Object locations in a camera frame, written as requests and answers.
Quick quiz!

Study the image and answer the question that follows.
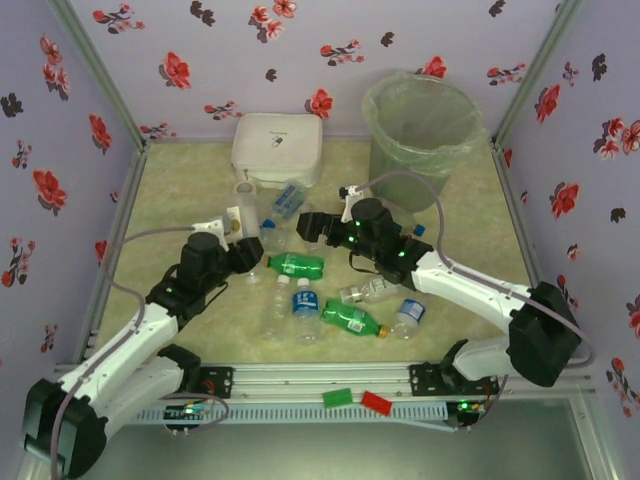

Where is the black mounting plate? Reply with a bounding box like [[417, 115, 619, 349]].
[[408, 363, 501, 399], [197, 366, 235, 400]]

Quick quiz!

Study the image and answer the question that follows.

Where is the green translucent bin with liner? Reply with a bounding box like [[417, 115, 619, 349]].
[[360, 69, 494, 214]]

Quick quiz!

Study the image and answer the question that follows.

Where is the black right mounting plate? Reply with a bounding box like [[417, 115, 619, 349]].
[[408, 363, 501, 399]]

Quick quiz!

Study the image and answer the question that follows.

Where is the clear bottle green label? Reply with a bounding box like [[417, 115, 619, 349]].
[[338, 276, 401, 305]]

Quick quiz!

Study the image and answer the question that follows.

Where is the grey aluminium frame post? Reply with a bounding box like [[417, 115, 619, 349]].
[[492, 0, 586, 151], [49, 0, 150, 150]]

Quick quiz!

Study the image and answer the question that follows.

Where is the white plastic container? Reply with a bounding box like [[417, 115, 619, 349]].
[[230, 112, 324, 190]]

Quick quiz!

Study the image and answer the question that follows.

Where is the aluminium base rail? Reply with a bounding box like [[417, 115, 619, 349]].
[[49, 362, 596, 401]]

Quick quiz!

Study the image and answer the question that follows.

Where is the short clear bottle blue label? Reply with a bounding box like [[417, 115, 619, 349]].
[[392, 298, 427, 342]]

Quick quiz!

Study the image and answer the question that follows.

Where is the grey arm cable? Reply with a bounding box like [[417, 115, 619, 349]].
[[355, 169, 597, 369], [49, 222, 199, 476]]

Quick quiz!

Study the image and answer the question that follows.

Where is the left circuit board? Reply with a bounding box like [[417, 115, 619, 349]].
[[163, 403, 214, 426]]

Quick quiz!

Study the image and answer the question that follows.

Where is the grey left arm cable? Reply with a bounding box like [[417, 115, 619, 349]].
[[49, 222, 199, 476]]

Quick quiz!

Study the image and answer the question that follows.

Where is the white slotted cable duct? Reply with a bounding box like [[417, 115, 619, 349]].
[[137, 402, 449, 426]]

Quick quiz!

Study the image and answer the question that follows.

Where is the clear plastic bottle white cap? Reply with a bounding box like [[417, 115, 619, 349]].
[[260, 273, 292, 344]]

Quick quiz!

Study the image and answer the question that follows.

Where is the green plastic bottle orange cap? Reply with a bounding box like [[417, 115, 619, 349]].
[[321, 298, 391, 341], [263, 252, 326, 280]]

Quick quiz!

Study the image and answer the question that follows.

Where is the grey right arm cable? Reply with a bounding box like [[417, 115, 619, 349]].
[[355, 169, 597, 369]]

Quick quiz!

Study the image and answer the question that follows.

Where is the clear bottle blue label white cap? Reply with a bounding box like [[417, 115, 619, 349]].
[[291, 277, 321, 346]]

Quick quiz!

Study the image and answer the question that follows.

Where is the red plastic block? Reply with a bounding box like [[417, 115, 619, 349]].
[[360, 390, 394, 416]]

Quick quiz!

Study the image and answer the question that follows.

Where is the circuit board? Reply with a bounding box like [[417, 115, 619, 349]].
[[447, 398, 489, 431], [163, 403, 214, 426]]

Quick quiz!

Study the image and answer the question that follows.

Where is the green plastic block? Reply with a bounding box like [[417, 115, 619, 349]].
[[322, 387, 354, 409]]

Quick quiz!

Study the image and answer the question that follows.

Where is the right circuit board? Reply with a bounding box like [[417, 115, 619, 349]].
[[447, 398, 489, 431]]

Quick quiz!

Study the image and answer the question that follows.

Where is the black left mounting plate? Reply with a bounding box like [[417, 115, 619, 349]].
[[197, 366, 235, 400]]

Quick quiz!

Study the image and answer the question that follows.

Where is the thin grey base cable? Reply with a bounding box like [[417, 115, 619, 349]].
[[452, 372, 510, 434], [162, 394, 230, 437]]

